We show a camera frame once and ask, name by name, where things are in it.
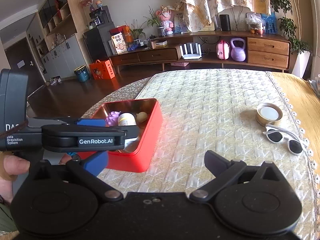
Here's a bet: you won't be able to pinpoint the purple spiky toy figure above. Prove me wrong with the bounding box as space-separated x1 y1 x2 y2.
105 111 121 127

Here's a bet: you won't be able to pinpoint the white yellow vitamin bottle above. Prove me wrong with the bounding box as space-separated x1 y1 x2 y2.
118 112 137 126

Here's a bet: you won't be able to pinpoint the person left hand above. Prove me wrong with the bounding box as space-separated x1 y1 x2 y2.
0 152 30 205

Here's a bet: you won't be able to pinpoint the teal waste bin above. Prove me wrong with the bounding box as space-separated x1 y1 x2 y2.
74 65 90 82

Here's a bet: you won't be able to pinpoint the orange gift bag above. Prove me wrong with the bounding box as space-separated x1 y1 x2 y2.
89 60 115 80

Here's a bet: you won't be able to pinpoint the red metal tin box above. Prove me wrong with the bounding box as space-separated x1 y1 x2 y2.
78 98 162 173

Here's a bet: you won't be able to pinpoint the quilted cream yellow mat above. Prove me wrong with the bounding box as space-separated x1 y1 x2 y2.
99 69 319 239

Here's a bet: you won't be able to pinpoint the white sunglasses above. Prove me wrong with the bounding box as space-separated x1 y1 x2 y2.
263 124 307 155

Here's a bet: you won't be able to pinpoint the round gold tin lid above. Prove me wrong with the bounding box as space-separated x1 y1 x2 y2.
255 103 283 126

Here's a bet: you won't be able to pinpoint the black mini fridge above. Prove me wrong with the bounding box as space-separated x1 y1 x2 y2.
83 5 115 62

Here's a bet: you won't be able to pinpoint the snack box on cabinet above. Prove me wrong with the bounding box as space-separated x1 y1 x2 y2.
111 33 127 54

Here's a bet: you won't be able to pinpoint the mustard yellow table runner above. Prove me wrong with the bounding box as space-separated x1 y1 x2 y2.
271 72 319 164

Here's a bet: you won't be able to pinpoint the purple kettlebell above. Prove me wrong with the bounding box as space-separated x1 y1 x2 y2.
230 37 246 62

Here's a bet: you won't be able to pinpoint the small potted plant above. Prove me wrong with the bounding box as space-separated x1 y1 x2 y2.
144 7 165 37

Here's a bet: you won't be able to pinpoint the white wifi router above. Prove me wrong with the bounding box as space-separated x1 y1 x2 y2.
180 43 202 60

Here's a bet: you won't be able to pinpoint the pink toy suitcase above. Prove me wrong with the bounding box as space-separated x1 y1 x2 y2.
216 40 230 60

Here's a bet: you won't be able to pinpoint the wooden tv cabinet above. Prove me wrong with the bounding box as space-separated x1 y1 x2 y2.
110 31 291 71

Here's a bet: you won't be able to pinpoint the stack of colourful folders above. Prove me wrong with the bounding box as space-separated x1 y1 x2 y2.
309 74 320 98

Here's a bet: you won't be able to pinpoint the pink plush doll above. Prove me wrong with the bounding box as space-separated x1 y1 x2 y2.
156 5 174 35

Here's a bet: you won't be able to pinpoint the plastic bag of fruit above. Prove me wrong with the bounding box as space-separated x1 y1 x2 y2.
245 12 265 35

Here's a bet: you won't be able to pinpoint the black cylinder speaker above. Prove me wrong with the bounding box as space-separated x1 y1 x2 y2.
220 14 231 31

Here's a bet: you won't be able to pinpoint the blue photo card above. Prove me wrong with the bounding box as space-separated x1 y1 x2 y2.
261 12 278 35

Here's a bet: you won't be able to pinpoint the potted tree white planter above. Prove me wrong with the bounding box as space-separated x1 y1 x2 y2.
270 0 311 78

